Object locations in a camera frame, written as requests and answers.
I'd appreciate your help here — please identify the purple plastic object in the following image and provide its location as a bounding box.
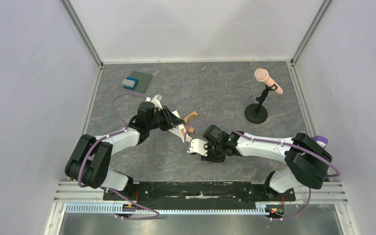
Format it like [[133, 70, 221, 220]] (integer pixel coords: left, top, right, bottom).
[[312, 136, 329, 148]]

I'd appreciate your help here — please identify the rectangular wooden block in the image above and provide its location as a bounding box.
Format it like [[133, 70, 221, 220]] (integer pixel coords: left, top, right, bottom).
[[186, 127, 195, 134]]

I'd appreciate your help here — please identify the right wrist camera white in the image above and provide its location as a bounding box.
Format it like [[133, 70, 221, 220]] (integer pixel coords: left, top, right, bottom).
[[187, 139, 208, 156]]

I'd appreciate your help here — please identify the black microphone stand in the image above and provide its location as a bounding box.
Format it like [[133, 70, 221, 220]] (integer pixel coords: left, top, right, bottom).
[[244, 85, 278, 124]]

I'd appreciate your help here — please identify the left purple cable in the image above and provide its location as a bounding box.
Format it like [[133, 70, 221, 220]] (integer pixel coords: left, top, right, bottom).
[[77, 94, 161, 220]]

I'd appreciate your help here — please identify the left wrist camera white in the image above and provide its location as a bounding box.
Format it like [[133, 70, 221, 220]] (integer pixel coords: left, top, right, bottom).
[[145, 94, 163, 110]]

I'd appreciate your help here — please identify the white remote control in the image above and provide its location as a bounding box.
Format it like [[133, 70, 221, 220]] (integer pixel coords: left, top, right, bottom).
[[169, 123, 192, 143]]

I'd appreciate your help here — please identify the grey lego baseplate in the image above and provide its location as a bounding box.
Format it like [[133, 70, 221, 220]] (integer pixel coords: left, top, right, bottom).
[[130, 71, 153, 93]]

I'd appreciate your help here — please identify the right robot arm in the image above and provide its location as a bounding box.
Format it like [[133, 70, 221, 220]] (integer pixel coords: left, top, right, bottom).
[[189, 125, 332, 200]]

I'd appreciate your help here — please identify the purple cable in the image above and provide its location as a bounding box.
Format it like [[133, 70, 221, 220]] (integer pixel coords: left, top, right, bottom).
[[77, 94, 161, 220], [183, 118, 342, 221]]

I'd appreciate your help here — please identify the blue grey lego brick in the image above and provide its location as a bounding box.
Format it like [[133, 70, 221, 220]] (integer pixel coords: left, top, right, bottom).
[[121, 77, 139, 90]]

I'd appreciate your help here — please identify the pink microphone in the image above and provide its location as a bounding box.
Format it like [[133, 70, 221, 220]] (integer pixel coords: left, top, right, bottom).
[[254, 68, 283, 95]]

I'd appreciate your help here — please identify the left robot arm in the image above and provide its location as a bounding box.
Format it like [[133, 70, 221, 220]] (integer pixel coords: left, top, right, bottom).
[[65, 101, 185, 200]]

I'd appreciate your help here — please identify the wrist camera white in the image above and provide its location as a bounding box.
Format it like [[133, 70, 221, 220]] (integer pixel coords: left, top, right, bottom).
[[145, 94, 163, 110], [187, 139, 208, 156]]

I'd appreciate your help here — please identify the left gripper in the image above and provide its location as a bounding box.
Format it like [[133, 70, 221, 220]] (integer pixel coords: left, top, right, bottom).
[[147, 105, 184, 131]]

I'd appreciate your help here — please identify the white cable duct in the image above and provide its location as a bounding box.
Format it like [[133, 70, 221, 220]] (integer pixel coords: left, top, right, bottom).
[[65, 202, 266, 215]]

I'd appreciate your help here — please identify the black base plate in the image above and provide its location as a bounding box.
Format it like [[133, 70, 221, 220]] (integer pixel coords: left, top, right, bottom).
[[121, 181, 296, 210]]

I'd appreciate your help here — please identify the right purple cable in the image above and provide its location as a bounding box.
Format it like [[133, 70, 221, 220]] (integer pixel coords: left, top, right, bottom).
[[183, 118, 342, 221]]

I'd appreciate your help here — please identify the arched wooden block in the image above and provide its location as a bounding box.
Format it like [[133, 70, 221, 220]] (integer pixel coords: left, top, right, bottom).
[[183, 111, 198, 125]]

